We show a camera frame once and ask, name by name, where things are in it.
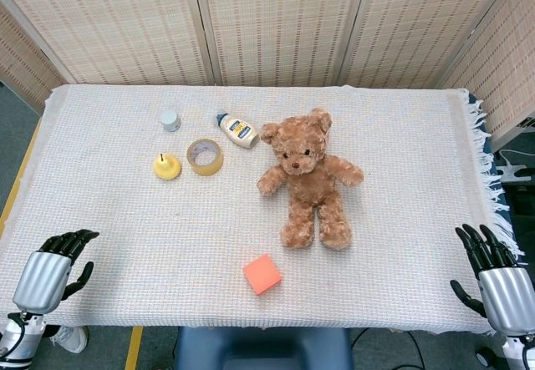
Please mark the white woven tablecloth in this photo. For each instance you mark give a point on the white woven tablecloth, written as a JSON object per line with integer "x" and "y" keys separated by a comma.
{"x": 234, "y": 219}

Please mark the brown teddy bear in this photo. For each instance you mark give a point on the brown teddy bear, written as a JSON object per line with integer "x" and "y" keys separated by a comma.
{"x": 311, "y": 180}

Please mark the orange cube block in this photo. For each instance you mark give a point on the orange cube block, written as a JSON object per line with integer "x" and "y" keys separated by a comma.
{"x": 262, "y": 274}

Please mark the small white jar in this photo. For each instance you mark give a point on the small white jar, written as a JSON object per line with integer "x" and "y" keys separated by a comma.
{"x": 169, "y": 120}

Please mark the white sneaker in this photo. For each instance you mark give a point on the white sneaker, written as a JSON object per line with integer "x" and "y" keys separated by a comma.
{"x": 71, "y": 338}

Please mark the woven folding screen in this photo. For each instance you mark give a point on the woven folding screen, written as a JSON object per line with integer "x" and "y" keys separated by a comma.
{"x": 267, "y": 25}

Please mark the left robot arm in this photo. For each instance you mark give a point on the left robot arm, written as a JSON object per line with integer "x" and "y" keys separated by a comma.
{"x": 16, "y": 338}

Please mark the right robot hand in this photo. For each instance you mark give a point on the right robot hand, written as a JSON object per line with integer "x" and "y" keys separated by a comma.
{"x": 499, "y": 299}

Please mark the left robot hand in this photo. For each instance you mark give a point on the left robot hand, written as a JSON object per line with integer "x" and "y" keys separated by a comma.
{"x": 39, "y": 278}

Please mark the yellow toy pear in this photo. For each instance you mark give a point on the yellow toy pear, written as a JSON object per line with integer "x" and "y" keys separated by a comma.
{"x": 167, "y": 166}

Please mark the clear packing tape roll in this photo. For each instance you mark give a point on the clear packing tape roll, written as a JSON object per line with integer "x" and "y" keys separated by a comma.
{"x": 204, "y": 157}

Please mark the mayonnaise squeeze bottle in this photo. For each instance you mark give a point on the mayonnaise squeeze bottle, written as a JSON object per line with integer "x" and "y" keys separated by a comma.
{"x": 238, "y": 130}

